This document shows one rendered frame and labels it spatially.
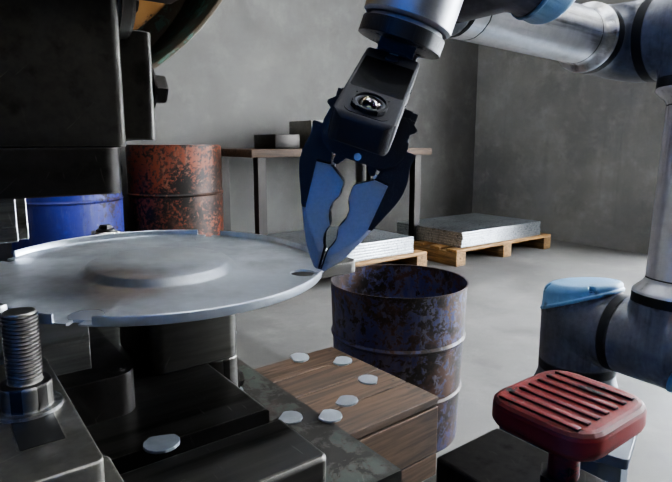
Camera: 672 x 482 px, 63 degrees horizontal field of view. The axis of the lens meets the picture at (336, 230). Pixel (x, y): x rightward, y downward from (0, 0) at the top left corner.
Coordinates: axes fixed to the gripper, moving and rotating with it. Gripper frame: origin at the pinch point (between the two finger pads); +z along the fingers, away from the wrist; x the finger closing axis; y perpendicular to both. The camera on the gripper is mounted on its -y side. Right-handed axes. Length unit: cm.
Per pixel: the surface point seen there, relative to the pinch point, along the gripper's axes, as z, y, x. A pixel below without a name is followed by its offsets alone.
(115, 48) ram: -10.9, -8.6, 17.6
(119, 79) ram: -9.0, -8.4, 16.9
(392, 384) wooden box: 40, 73, -20
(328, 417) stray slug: 14.0, 0.4, -5.2
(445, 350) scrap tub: 39, 103, -36
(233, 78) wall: -16, 359, 125
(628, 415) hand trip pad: -2.3, -18.8, -17.9
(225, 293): 3.6, -6.6, 5.7
